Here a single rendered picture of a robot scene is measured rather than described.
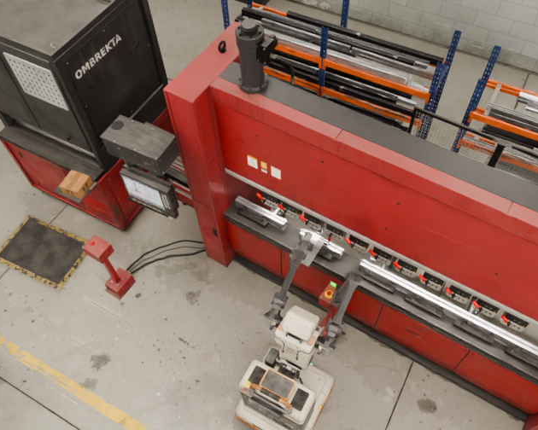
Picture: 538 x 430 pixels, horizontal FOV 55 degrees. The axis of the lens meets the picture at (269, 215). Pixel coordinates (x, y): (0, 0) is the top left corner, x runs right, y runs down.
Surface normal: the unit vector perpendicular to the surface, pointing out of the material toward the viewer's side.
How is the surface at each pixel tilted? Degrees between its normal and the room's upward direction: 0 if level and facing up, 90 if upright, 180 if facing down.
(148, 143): 0
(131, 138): 0
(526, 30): 90
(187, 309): 0
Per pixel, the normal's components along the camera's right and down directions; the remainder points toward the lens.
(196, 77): -0.03, -0.56
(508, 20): -0.48, 0.73
